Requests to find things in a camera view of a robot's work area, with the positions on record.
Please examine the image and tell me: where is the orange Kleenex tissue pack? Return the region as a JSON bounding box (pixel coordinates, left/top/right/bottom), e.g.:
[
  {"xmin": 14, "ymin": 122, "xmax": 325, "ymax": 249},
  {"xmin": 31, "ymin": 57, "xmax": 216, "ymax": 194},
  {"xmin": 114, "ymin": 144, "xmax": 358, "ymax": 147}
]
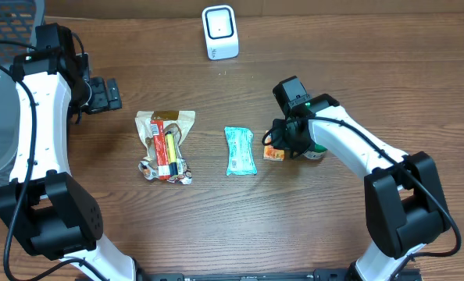
[{"xmin": 263, "ymin": 144, "xmax": 285, "ymax": 162}]

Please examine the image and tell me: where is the green lid jar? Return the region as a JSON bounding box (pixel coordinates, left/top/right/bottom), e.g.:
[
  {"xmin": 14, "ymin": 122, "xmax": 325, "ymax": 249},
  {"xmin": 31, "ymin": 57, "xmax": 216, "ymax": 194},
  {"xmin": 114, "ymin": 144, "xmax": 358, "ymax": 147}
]
[{"xmin": 303, "ymin": 143, "xmax": 327, "ymax": 160}]

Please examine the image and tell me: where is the teal tissue packet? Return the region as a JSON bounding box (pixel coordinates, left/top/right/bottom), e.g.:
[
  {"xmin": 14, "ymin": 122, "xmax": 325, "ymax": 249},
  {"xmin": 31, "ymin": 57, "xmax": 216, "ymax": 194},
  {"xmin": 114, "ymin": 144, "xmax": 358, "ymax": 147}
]
[{"xmin": 224, "ymin": 126, "xmax": 257, "ymax": 176}]

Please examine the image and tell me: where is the beige brown snack bag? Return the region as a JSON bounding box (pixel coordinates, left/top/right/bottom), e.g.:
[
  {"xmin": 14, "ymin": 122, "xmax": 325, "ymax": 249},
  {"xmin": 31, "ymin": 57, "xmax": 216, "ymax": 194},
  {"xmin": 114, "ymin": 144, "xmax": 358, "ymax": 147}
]
[{"xmin": 135, "ymin": 111, "xmax": 195, "ymax": 185}]

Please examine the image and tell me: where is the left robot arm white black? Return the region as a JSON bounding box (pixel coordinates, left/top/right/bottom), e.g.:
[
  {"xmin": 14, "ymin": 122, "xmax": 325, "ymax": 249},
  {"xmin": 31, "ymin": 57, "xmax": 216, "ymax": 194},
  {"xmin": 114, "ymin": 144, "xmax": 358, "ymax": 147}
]
[{"xmin": 0, "ymin": 23, "xmax": 144, "ymax": 280}]

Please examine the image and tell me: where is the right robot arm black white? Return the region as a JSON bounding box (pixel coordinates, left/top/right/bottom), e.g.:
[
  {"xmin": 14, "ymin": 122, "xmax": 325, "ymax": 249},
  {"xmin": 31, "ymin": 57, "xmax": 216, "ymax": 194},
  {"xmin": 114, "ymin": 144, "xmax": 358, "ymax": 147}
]
[{"xmin": 262, "ymin": 76, "xmax": 458, "ymax": 280}]

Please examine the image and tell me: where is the white barcode scanner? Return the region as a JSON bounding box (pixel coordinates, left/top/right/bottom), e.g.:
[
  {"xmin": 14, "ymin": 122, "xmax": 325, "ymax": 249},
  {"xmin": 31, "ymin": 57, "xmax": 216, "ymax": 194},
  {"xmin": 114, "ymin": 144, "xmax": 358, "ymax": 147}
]
[{"xmin": 202, "ymin": 5, "xmax": 239, "ymax": 61}]

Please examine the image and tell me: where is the grey plastic mesh basket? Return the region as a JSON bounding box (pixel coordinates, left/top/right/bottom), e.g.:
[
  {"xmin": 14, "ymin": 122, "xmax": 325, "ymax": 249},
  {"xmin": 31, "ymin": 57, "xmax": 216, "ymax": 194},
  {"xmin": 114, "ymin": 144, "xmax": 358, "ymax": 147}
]
[{"xmin": 0, "ymin": 0, "xmax": 45, "ymax": 186}]

